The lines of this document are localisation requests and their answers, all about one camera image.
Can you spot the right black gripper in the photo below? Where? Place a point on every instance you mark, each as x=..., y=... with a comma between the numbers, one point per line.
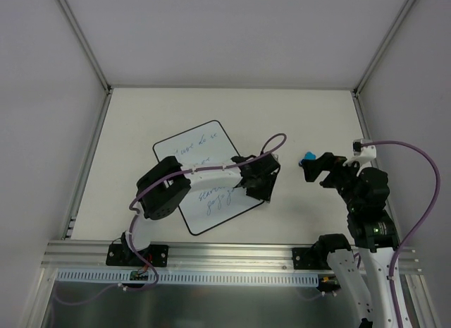
x=326, y=169

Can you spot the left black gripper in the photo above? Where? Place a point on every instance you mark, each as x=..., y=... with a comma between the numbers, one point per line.
x=261, y=182

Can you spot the blue whiteboard eraser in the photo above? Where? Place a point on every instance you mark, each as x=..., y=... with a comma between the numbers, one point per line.
x=309, y=156

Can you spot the small black-framed whiteboard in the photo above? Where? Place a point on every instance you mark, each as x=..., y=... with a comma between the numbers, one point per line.
x=206, y=145

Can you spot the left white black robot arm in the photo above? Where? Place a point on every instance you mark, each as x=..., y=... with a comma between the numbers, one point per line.
x=161, y=190

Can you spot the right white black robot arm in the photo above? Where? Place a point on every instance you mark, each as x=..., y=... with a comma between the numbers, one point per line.
x=367, y=272

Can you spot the right small circuit board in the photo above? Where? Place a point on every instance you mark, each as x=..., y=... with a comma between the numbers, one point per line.
x=329, y=285

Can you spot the small circuit board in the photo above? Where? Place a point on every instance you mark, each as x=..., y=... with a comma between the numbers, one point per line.
x=329, y=285
x=139, y=275

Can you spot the left small circuit board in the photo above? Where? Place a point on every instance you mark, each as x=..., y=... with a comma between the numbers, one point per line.
x=139, y=275

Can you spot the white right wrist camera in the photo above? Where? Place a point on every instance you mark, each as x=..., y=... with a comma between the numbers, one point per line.
x=363, y=153

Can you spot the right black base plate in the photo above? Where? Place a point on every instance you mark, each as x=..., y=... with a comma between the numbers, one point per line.
x=308, y=259

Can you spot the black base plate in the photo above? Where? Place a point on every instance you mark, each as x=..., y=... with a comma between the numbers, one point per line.
x=308, y=259
x=120, y=255

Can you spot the aluminium mounting rail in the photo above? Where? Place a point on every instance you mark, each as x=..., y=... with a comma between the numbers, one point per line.
x=205, y=257

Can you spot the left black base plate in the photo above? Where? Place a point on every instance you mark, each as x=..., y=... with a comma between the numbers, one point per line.
x=120, y=255

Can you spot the right aluminium frame post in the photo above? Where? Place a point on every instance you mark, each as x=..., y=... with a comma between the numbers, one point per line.
x=382, y=48

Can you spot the aluminium frame post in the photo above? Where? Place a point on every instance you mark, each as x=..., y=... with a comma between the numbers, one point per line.
x=76, y=29
x=382, y=48

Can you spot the white slotted cable duct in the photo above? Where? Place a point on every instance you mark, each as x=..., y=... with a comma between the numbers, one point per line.
x=178, y=277

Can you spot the left aluminium frame post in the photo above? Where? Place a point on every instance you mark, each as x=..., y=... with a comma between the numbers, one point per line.
x=76, y=29

